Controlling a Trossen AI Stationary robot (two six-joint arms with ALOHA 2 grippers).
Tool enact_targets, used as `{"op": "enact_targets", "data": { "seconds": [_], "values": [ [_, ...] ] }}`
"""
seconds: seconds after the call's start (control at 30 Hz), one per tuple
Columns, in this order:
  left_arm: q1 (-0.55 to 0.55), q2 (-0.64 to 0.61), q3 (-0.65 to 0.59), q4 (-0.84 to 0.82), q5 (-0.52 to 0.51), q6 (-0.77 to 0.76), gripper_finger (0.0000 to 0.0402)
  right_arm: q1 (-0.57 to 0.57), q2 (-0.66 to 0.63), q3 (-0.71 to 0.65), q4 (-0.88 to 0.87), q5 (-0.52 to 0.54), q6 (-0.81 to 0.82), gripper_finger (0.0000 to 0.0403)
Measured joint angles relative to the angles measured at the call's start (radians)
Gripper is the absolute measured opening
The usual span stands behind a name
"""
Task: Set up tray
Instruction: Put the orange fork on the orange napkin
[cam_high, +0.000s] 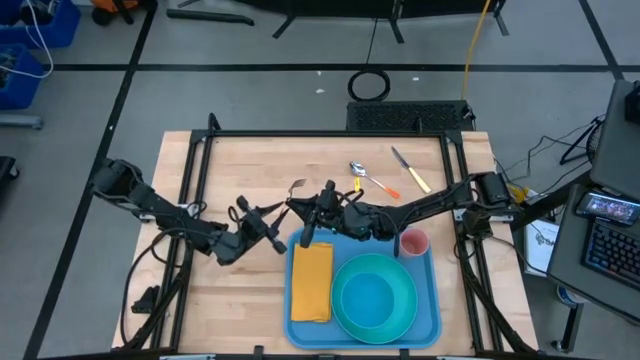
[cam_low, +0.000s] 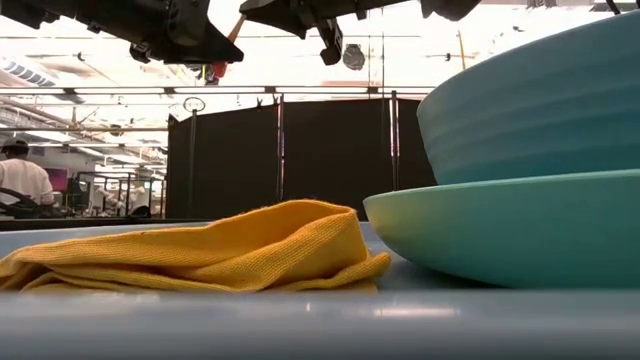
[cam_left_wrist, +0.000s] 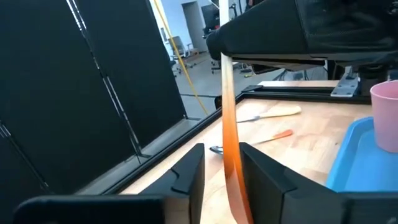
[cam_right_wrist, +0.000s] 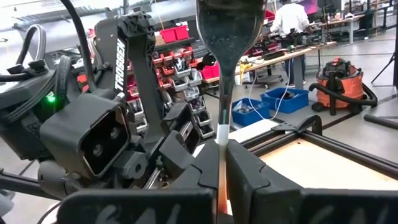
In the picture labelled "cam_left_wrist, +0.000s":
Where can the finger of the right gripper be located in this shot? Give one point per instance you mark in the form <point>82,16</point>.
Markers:
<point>264,31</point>
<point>280,62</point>

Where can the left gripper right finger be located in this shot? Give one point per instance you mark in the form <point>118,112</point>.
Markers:
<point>264,193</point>

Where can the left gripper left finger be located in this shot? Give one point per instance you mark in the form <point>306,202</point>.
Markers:
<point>194,174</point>

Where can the pink cup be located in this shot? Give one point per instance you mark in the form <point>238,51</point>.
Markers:
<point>385,118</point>

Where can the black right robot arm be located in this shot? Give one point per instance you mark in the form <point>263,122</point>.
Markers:
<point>373,81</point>

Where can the blue plastic tray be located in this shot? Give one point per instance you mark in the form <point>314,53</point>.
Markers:
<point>360,165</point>

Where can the grey door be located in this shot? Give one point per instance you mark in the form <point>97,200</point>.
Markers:
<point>194,25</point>

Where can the grey office chair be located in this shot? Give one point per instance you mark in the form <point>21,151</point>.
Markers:
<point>178,46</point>

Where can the black folding partition screen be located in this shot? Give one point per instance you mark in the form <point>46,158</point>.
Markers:
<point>62,93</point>

